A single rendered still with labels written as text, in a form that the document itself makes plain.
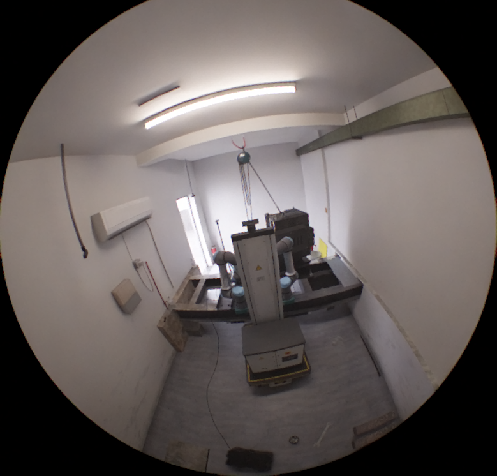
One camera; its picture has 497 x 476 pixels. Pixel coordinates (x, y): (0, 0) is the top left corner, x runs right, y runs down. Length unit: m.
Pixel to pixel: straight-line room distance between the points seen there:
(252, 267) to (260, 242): 0.23
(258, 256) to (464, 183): 1.64
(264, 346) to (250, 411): 1.00
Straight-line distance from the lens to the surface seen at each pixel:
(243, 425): 2.27
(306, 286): 2.41
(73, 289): 1.73
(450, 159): 1.40
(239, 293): 1.73
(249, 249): 1.32
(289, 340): 1.61
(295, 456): 2.24
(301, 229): 2.06
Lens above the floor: 2.21
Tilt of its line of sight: 18 degrees down
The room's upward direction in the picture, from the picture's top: 11 degrees counter-clockwise
